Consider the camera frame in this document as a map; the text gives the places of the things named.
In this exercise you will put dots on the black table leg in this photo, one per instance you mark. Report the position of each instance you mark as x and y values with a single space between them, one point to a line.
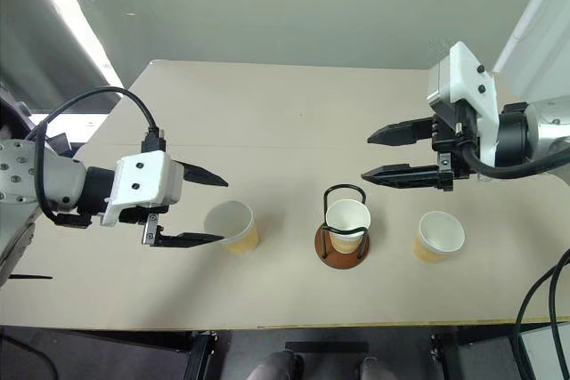
200 353
443 349

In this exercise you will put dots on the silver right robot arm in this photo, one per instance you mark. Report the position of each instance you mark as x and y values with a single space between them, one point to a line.
552 131

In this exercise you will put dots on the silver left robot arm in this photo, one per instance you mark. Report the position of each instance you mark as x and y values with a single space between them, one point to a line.
26 175

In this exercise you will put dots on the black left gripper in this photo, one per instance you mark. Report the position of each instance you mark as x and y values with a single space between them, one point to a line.
153 231

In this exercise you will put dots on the dark grey rounded shape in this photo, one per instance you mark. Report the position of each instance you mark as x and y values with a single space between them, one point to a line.
376 370
276 366

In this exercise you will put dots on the thin black pointed strip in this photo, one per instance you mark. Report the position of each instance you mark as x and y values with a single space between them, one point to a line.
31 277

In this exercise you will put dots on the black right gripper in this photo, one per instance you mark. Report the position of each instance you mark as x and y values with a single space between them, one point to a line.
445 131

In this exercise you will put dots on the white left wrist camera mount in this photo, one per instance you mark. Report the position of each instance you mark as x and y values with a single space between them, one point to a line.
147 175

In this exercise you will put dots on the tan paper cup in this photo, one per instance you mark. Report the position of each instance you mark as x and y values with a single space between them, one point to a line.
347 220
231 220
438 233

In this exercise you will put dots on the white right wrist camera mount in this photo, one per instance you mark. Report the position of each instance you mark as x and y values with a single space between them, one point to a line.
467 73

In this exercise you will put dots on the white box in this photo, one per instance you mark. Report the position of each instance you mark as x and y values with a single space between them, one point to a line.
539 353

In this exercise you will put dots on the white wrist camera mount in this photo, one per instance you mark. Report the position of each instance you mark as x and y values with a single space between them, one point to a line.
467 73
147 175

